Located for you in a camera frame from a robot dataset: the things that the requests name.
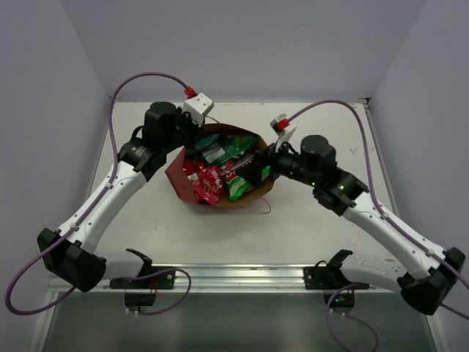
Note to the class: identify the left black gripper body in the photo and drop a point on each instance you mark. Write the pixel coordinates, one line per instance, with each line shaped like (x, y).
(189, 133)

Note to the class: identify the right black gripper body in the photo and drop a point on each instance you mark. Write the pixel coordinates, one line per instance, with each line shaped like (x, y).
(283, 163)

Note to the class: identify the green Chuba chips bag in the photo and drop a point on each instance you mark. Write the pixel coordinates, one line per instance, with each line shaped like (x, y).
(236, 186)

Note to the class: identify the dark green chips bag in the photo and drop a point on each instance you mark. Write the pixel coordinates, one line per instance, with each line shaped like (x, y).
(226, 148)

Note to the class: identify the red brown paper bag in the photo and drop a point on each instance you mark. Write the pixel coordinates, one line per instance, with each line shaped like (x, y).
(183, 187)

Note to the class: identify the pink candy packet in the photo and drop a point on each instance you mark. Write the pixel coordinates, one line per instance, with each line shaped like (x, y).
(235, 163)
(208, 184)

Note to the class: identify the teal snack packet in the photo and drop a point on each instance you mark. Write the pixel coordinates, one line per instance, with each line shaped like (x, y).
(209, 144)

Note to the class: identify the red gummy candy bag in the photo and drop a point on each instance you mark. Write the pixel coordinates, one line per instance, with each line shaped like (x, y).
(191, 166)

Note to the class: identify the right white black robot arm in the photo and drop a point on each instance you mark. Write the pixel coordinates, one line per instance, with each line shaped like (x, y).
(428, 270)

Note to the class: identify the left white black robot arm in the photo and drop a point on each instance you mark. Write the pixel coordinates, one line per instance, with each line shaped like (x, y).
(69, 251)

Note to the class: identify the right black controller box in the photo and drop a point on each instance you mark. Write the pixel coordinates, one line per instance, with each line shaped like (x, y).
(343, 301)

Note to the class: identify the black controller box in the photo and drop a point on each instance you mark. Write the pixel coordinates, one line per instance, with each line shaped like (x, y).
(343, 301)
(136, 301)

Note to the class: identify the left black controller box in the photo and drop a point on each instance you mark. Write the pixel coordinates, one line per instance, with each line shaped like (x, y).
(136, 301)

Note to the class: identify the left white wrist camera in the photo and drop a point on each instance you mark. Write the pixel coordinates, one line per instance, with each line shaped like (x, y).
(198, 107)

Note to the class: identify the aluminium mounting rail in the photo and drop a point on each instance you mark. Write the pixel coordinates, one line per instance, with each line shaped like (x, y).
(234, 276)

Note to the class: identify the right black base bracket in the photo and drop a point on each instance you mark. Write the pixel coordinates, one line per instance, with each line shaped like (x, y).
(325, 276)

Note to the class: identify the black base bracket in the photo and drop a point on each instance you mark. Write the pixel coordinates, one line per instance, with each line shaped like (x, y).
(325, 276)
(162, 277)

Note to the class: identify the left black base bracket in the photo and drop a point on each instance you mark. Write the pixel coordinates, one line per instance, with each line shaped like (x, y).
(162, 277)

